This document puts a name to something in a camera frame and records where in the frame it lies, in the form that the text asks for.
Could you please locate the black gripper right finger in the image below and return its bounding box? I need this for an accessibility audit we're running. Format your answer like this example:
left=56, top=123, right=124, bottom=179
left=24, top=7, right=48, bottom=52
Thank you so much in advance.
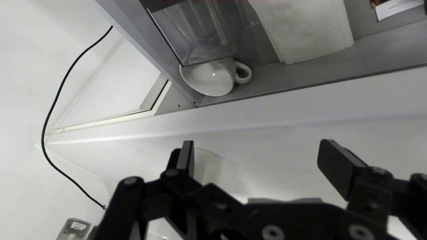
left=317, top=139, right=427, bottom=240

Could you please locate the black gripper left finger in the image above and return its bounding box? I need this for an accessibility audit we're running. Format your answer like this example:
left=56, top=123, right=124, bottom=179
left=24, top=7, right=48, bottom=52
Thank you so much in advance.
left=92, top=140, right=240, bottom=240

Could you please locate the white cup in drawer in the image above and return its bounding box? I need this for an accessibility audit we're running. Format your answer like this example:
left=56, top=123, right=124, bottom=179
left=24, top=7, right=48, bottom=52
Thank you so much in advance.
left=179, top=59, right=252, bottom=98

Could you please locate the open grey drawer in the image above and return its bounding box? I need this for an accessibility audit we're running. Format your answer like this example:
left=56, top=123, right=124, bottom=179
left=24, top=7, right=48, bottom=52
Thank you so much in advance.
left=95, top=0, right=427, bottom=108

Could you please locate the white folded paper in drawer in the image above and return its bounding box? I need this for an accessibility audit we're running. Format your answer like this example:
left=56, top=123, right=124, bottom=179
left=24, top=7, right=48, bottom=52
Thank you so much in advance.
left=249, top=0, right=354, bottom=64

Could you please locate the black microwave power cable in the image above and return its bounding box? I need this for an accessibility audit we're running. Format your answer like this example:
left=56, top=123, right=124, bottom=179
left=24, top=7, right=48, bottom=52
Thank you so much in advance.
left=40, top=24, right=115, bottom=211

